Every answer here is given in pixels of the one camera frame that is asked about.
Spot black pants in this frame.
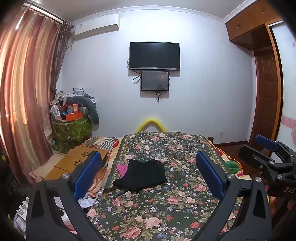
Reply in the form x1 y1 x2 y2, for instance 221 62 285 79
113 159 168 193

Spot green plush toy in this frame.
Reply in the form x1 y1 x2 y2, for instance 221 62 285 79
225 160 241 174

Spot striped cloth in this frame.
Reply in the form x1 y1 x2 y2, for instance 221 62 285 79
92 137 118 151

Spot pink folded cloth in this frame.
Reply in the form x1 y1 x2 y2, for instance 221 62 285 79
116 165 128 178

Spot bamboo lap desk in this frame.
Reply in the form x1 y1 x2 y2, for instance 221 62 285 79
44 146 107 181

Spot green fabric storage bin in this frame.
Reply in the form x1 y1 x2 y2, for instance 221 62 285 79
52 117 92 154

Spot floral green bedspread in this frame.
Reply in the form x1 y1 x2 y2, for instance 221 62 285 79
87 132 229 240

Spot orange box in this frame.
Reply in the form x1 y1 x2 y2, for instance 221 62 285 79
66 113 84 121

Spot yellow foam headboard arch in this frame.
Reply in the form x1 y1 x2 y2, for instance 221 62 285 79
135 118 167 133

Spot wooden wardrobe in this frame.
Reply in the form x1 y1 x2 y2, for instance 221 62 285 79
225 1 282 151

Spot pink striped curtain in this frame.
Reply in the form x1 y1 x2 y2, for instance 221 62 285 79
1 5 72 185

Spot white air conditioner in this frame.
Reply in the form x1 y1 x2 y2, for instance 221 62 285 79
74 14 120 41

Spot small wall monitor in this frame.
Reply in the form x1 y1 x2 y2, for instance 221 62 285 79
140 70 170 91

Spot large wall television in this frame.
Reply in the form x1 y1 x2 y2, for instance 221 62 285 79
129 42 181 71

